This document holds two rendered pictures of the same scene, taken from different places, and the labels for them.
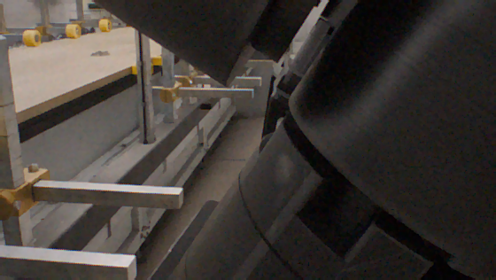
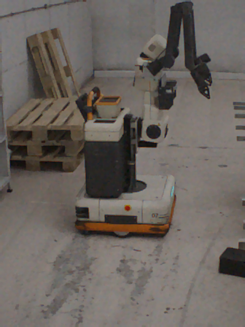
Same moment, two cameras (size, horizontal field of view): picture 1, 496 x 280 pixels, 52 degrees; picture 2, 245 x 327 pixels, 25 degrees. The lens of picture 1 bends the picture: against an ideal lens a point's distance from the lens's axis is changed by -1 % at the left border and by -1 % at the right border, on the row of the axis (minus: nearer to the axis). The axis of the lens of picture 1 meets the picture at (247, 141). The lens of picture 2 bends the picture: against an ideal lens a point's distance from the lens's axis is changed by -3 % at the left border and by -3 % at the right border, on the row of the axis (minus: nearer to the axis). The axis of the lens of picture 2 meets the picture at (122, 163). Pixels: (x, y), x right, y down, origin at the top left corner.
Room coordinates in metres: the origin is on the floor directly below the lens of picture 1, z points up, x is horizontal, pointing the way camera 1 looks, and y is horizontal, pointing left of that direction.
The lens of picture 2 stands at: (4.17, -0.47, 1.79)
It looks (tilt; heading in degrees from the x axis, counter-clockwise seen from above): 19 degrees down; 182
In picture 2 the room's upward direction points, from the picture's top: 2 degrees counter-clockwise
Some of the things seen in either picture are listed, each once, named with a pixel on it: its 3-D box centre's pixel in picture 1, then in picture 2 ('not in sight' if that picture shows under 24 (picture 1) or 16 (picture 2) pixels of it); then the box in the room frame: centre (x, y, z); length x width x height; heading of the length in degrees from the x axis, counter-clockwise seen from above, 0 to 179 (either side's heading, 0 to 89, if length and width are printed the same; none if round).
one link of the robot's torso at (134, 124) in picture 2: not in sight; (149, 131); (0.20, -0.41, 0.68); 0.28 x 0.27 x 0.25; 172
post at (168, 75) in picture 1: (168, 74); not in sight; (1.84, 0.28, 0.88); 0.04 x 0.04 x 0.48; 82
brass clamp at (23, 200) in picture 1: (19, 192); not in sight; (0.87, 0.42, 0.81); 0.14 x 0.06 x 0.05; 172
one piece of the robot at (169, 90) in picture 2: not in sight; (165, 90); (0.28, -0.29, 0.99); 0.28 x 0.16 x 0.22; 172
